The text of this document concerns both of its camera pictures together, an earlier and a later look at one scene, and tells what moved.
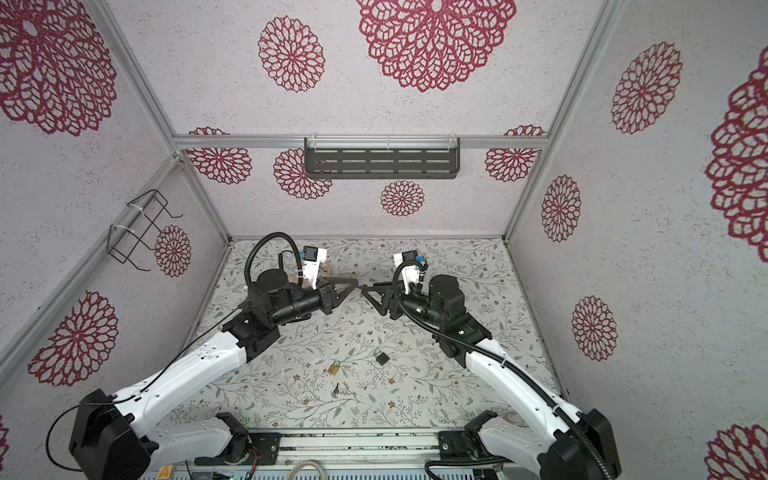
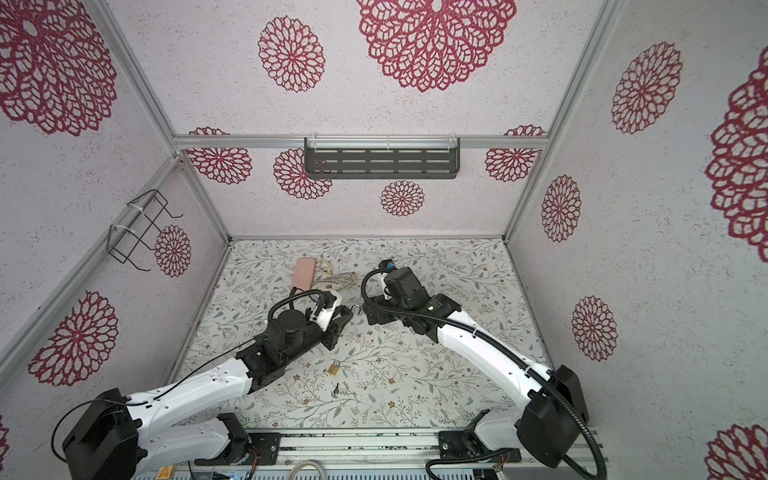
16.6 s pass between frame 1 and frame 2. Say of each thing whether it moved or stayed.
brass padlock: stayed
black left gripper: moved
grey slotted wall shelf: stayed
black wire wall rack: stayed
